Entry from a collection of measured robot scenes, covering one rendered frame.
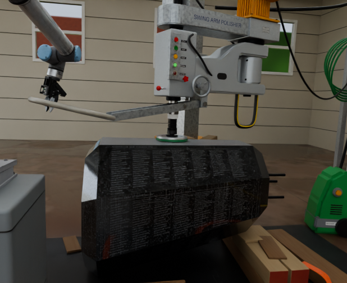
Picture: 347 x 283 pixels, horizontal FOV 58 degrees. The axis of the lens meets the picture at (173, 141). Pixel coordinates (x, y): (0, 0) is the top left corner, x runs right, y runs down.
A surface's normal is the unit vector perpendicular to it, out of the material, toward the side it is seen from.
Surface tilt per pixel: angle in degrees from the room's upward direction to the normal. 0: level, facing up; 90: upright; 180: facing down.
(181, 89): 90
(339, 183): 90
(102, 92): 90
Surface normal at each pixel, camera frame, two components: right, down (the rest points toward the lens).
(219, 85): 0.49, 0.14
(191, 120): 0.67, 0.13
